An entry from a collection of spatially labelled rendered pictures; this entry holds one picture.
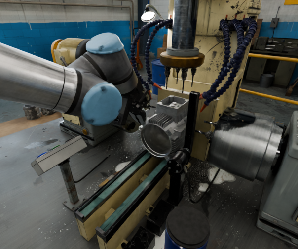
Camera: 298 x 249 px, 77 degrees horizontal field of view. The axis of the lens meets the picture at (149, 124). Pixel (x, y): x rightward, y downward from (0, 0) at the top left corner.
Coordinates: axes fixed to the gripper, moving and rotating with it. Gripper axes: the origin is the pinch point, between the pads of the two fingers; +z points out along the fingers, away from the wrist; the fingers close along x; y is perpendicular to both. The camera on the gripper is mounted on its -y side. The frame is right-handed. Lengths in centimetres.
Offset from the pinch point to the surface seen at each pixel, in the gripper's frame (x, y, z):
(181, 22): -6.7, 31.9, -23.5
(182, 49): -8.0, 27.8, -15.6
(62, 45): 62, 22, -15
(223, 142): -31.6, 4.5, 2.0
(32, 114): 239, 2, 101
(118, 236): -13.3, -38.0, 3.8
